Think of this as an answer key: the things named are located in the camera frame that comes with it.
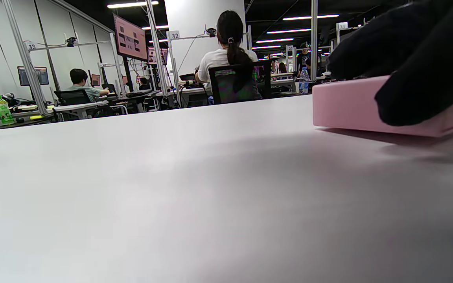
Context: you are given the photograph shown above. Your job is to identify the person's left hand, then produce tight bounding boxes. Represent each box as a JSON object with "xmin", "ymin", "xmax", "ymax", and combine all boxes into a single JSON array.
[{"xmin": 326, "ymin": 0, "xmax": 453, "ymax": 127}]

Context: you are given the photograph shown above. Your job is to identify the pink floral jewelry box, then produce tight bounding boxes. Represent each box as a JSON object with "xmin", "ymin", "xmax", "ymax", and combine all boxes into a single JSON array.
[{"xmin": 312, "ymin": 75, "xmax": 453, "ymax": 138}]

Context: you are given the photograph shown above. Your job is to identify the clear water bottle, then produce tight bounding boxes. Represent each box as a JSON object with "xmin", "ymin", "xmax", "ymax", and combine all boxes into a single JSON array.
[{"xmin": 299, "ymin": 67, "xmax": 310, "ymax": 95}]

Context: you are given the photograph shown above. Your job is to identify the black mesh office chair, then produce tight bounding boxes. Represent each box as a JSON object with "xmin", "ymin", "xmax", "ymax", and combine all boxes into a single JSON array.
[{"xmin": 208, "ymin": 59, "xmax": 273, "ymax": 105}]

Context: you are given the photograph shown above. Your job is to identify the black keyboard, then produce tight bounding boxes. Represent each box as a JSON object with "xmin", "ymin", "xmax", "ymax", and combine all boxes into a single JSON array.
[{"xmin": 125, "ymin": 90, "xmax": 161, "ymax": 98}]

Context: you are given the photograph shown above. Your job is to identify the white standing desk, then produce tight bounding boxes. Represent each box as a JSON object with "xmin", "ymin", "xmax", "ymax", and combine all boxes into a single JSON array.
[{"xmin": 52, "ymin": 100, "xmax": 111, "ymax": 120}]

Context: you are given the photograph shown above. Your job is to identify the green bottle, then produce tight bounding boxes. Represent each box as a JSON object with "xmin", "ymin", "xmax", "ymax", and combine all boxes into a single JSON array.
[{"xmin": 0, "ymin": 95, "xmax": 15, "ymax": 125}]

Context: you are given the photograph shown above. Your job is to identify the small pink wall screen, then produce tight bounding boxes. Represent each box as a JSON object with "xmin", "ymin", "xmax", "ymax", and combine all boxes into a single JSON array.
[{"xmin": 147, "ymin": 47, "xmax": 169, "ymax": 66}]

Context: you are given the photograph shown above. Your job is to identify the large pink wall screen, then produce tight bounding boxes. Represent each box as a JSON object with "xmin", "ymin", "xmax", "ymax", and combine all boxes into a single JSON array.
[{"xmin": 112, "ymin": 13, "xmax": 149, "ymax": 62}]

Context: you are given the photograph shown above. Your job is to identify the dark wall monitor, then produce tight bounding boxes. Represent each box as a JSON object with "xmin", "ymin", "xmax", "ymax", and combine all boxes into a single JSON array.
[{"xmin": 17, "ymin": 66, "xmax": 50, "ymax": 86}]

